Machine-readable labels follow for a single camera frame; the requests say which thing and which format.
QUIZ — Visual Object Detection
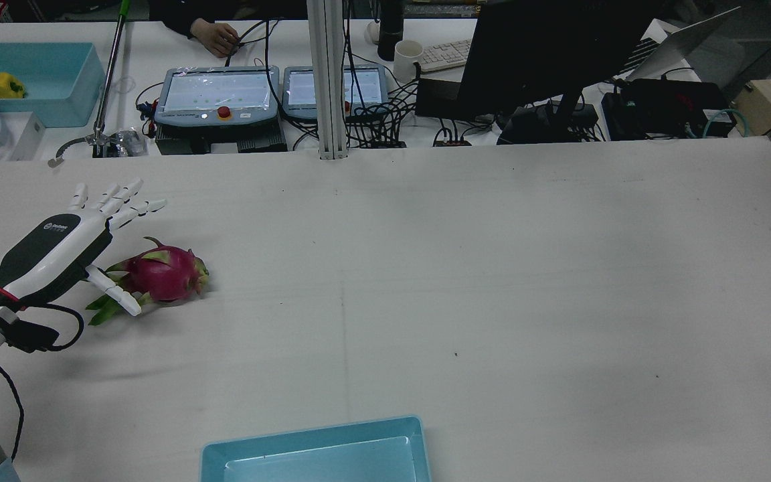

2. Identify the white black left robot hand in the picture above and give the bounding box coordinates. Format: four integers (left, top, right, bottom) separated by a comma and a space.
0, 178, 168, 317

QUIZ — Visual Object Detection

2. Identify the pink dragon fruit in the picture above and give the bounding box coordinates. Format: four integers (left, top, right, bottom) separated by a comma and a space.
86, 237, 210, 327

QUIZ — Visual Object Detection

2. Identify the white cardboard box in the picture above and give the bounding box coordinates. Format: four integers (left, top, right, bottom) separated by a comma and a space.
9, 112, 47, 161

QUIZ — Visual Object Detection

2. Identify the light blue plastic bin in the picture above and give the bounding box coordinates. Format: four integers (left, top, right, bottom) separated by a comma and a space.
0, 42, 106, 129

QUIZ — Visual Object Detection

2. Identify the yellow bell pepper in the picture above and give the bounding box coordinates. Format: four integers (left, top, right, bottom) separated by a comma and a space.
0, 72, 27, 100

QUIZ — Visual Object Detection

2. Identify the large robot teach pendant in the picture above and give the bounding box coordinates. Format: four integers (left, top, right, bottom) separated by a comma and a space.
153, 66, 281, 127

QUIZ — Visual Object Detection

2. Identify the person's hand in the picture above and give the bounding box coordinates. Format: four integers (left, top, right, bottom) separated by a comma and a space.
190, 18, 240, 58

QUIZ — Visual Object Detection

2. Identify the light blue plastic tray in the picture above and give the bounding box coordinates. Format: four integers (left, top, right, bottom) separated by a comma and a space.
199, 416, 432, 482

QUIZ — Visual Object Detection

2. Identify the small robot teach pendant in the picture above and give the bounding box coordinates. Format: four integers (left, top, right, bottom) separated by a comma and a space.
282, 64, 390, 121

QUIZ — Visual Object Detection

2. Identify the white mug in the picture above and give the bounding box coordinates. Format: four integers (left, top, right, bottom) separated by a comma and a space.
393, 39, 424, 84

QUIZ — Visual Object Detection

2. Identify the black bottle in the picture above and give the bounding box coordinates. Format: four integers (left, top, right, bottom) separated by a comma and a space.
377, 0, 405, 62

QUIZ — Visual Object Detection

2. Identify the white computer keyboard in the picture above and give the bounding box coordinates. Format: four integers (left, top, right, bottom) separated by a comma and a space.
419, 39, 475, 74

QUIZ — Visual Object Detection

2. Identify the black computer monitor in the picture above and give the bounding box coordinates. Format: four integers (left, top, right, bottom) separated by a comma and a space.
458, 0, 661, 145

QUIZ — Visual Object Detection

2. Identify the black electronics box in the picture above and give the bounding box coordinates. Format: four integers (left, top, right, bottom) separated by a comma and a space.
601, 78, 736, 141

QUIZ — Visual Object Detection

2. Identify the silver laptop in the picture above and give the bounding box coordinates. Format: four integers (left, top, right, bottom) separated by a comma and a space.
616, 7, 742, 83

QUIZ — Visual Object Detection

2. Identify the wooden block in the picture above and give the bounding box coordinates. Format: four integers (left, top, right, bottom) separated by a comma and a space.
732, 79, 771, 137

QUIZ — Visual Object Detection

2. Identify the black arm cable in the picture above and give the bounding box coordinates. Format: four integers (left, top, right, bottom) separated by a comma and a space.
0, 287, 86, 461

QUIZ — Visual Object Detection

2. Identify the metal rod with green handle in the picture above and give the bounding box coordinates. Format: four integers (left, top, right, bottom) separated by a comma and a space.
48, 0, 133, 168

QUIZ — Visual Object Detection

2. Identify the white aluminium frame post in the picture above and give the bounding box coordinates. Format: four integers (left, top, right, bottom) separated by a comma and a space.
306, 0, 349, 160

